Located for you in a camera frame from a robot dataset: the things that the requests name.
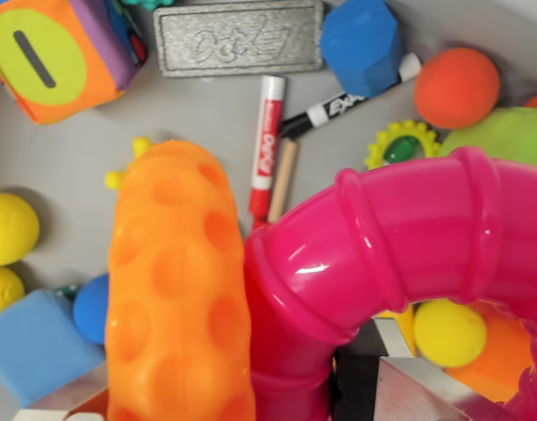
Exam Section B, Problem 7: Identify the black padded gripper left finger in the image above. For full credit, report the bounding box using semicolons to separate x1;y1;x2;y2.
13;362;111;421

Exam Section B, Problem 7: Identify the yellow foam ball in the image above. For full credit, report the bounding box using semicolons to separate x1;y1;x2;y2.
412;299;488;368
0;266;26;318
0;192;40;268

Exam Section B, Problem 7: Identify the teal spiky toy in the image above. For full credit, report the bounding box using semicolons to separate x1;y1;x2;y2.
121;0;175;12

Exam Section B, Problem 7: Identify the grey foam eraser block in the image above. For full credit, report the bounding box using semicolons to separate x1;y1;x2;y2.
153;0;326;79

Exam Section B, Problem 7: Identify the pink ribbed plastic ring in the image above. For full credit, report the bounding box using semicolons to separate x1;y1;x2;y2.
244;146;537;421

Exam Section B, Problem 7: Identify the blue foam ball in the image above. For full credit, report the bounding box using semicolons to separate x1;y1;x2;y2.
73;274;111;346

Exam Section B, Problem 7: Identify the black padded gripper right finger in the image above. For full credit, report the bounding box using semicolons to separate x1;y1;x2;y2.
333;317;518;421

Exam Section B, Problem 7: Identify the orange foam block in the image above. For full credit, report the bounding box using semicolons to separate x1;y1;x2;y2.
443;302;537;403

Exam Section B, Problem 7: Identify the black dry-erase marker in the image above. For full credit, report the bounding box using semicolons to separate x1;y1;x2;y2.
280;52;423;139

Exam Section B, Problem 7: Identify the yellow knobby rubber toy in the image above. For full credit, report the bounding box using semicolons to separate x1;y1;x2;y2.
104;136;154;190

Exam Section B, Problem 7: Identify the yellow-green spiked ring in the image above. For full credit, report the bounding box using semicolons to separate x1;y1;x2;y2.
364;120;440;171

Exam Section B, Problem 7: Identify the light blue foam block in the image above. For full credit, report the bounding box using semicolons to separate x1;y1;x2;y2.
0;288;107;408

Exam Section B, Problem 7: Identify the red dry-erase marker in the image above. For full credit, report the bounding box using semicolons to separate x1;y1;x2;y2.
248;75;288;232

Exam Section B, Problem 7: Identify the green foam pyramid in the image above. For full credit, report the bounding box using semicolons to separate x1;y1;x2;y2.
437;107;537;170

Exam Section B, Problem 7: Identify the blue foam polyhedron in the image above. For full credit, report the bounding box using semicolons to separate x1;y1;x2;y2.
319;0;404;99

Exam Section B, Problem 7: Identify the orange purple fabric cube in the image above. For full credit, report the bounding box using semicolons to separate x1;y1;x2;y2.
0;0;149;126

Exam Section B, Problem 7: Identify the orange dimpled rubber ring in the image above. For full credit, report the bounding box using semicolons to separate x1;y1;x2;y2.
104;139;257;421

